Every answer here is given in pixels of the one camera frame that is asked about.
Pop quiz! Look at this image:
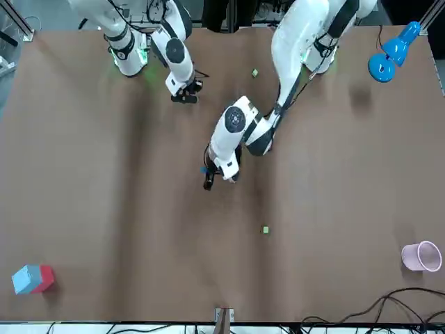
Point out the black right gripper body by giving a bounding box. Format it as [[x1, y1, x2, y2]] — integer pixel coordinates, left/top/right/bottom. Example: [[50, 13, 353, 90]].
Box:
[[170, 80, 204, 104]]

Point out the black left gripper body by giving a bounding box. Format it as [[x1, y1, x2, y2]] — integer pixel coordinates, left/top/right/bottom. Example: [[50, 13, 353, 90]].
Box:
[[204, 163, 220, 191]]

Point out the white desk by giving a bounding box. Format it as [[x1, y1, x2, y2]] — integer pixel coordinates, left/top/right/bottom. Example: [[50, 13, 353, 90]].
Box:
[[0, 321, 445, 334]]

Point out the blue desk lamp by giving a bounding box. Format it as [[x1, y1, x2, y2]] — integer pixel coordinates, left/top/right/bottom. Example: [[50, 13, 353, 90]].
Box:
[[368, 21, 423, 84]]

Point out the pink plastic cup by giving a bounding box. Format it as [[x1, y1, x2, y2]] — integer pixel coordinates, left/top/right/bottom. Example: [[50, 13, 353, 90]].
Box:
[[401, 240, 443, 273]]

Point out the camera mount stand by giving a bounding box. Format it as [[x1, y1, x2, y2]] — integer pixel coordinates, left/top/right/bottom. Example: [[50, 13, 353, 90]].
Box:
[[201, 0, 258, 34]]

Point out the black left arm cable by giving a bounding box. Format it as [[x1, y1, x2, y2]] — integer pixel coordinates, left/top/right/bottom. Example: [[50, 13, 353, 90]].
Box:
[[276, 33, 340, 119]]

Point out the aluminium frame post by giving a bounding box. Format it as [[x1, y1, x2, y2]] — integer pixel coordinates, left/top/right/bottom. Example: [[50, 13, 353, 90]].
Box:
[[419, 0, 445, 35], [213, 306, 235, 334], [0, 0, 36, 43]]

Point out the black desk cable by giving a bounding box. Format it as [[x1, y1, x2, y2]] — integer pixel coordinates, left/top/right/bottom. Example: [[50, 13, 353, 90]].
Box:
[[300, 287, 445, 334]]

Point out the slotted aluminium table rail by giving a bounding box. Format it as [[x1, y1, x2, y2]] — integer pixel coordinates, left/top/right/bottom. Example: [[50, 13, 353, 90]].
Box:
[[430, 51, 445, 98]]

